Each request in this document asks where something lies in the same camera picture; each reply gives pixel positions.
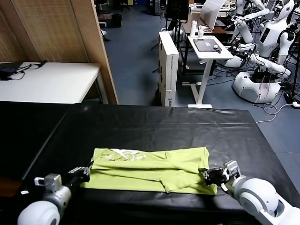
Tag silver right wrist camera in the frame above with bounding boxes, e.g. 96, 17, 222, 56
222, 160, 241, 181

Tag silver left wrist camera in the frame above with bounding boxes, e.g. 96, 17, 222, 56
34, 173, 62, 192

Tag grey closed laptop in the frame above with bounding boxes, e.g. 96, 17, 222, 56
193, 38, 222, 53

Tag white curved panel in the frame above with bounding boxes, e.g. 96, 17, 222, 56
200, 0, 227, 31

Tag yellow-green T-shirt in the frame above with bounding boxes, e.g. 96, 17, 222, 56
81, 146, 218, 195

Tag white wheeled humanoid robot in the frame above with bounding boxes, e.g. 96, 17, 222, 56
224, 0, 296, 104

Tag black adapter with cable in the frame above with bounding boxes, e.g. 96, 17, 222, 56
9, 60, 48, 81

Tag white table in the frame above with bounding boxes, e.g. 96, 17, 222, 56
0, 61, 109, 105

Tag brown wooden desk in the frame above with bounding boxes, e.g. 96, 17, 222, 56
181, 14, 235, 36

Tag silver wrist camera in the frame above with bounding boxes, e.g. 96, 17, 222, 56
222, 160, 241, 181
34, 173, 62, 192

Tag white floor cable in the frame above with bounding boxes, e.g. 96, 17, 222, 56
255, 102, 296, 124

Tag black bin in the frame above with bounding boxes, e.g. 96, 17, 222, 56
110, 14, 122, 28

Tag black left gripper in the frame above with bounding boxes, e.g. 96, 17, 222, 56
67, 160, 95, 188

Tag black table cover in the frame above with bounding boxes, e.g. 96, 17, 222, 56
0, 101, 73, 181
0, 104, 300, 225

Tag black monitor on stand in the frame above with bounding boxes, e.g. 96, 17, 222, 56
165, 0, 189, 75

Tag wooden partition screen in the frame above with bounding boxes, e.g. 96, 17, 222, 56
0, 0, 119, 105

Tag white standing desk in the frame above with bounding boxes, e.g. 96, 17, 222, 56
182, 35, 234, 109

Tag tall white cardboard box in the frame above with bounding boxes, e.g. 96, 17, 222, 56
158, 31, 180, 107

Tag black power strip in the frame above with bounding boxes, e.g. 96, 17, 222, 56
283, 92, 300, 106

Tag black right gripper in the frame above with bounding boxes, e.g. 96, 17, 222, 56
198, 165, 230, 188

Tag white bottle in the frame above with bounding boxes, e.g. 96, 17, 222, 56
189, 20, 197, 38

